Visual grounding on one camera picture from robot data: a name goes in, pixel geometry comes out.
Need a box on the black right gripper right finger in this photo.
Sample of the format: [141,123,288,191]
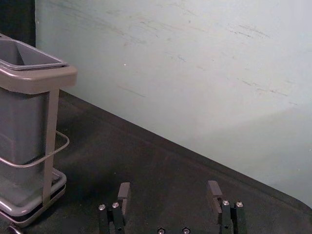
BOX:
[206,180,247,234]

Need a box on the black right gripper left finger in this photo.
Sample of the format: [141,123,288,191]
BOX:
[98,182,131,234]

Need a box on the black table cloth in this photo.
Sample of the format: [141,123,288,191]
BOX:
[0,89,312,234]

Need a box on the black rack with steel bars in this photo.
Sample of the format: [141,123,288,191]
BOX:
[0,33,78,229]

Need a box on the grey plastic bin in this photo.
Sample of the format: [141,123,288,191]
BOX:
[0,39,69,206]

